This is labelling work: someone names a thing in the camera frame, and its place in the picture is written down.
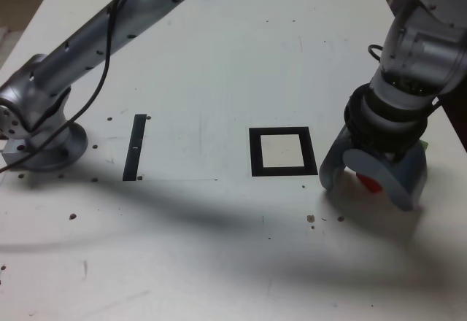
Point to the black tape strip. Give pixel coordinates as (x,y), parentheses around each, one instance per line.
(133,160)

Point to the black tape square outline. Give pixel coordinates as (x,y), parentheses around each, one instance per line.
(255,153)

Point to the red cube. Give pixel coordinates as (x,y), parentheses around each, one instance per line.
(370,184)

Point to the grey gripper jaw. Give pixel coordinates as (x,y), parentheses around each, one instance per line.
(408,182)
(330,168)

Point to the person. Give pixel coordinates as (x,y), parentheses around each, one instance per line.
(458,116)

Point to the green cube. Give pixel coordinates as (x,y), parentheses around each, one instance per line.
(424,146)

